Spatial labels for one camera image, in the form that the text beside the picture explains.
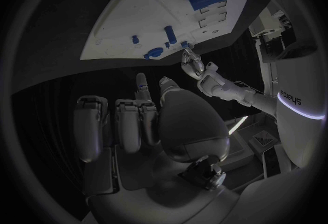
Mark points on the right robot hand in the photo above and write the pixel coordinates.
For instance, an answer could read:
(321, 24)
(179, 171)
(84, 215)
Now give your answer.
(189, 125)

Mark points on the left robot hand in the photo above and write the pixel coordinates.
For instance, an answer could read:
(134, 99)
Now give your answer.
(192, 65)

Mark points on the blue block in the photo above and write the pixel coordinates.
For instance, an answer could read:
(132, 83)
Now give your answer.
(184, 44)

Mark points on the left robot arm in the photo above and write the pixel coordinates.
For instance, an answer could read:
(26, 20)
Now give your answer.
(230, 89)

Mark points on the white task board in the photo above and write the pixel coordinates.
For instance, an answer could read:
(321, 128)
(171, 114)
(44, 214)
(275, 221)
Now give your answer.
(153, 13)

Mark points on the small blue plug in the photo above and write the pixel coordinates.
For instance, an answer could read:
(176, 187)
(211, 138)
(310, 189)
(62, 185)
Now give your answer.
(167, 45)

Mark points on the blue gear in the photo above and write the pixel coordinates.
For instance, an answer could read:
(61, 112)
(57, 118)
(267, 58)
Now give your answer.
(154, 52)

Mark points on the small blue peg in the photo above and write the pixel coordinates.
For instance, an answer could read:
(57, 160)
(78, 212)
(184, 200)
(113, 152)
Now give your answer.
(135, 39)

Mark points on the workshop desk with equipment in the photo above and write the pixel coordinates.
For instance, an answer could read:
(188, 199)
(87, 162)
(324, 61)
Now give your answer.
(269, 29)

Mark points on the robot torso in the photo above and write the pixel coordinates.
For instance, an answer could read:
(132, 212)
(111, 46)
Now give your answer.
(294, 76)

